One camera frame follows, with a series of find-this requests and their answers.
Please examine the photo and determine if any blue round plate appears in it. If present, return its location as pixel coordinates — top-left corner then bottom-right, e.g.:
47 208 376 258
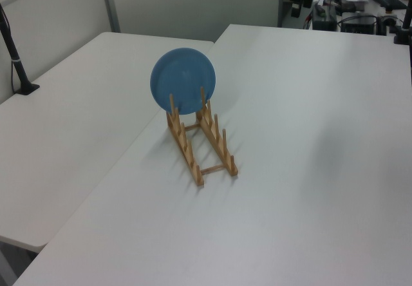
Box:
149 47 218 115

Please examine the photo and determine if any wooden plate rack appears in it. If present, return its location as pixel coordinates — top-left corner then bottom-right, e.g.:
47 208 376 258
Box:
165 86 239 187

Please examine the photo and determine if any black electronics box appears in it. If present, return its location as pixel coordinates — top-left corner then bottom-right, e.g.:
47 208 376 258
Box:
311 3 338 31

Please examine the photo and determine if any black control box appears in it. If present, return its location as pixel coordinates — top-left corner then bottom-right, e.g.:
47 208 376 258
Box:
341 15 378 35

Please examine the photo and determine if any black clamp pole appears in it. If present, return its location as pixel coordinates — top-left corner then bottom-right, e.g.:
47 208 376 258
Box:
391 0 412 45

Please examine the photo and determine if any black camera pole with base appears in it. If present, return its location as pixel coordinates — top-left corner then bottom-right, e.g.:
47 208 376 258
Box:
0 3 41 95

